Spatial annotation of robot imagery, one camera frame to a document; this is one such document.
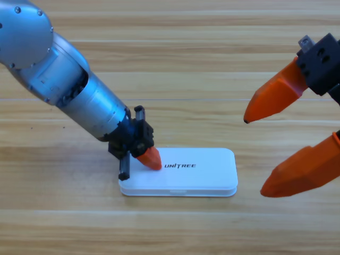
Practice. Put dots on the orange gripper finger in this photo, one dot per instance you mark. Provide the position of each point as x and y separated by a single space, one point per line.
151 159
300 172
276 95

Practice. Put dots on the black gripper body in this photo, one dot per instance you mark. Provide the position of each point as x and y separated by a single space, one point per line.
324 66
132 135

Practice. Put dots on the white Unitree pencil case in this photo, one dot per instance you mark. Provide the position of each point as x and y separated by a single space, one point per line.
207 175

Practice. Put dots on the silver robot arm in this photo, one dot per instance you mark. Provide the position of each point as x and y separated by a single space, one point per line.
53 53

